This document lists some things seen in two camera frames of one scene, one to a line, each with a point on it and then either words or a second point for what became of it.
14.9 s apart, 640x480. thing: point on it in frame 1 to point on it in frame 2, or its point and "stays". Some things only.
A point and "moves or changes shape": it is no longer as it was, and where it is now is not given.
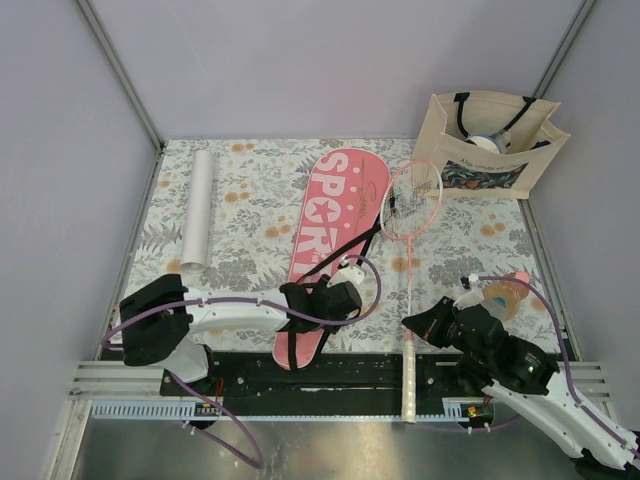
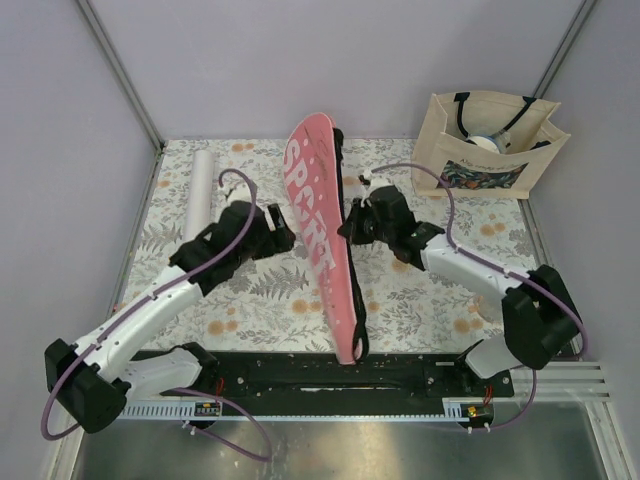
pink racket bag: [347, 190] moves or changes shape
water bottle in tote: [498, 142] stays
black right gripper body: [458, 340] to [365, 229]
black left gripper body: [332, 327] to [267, 242]
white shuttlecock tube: [196, 240] stays
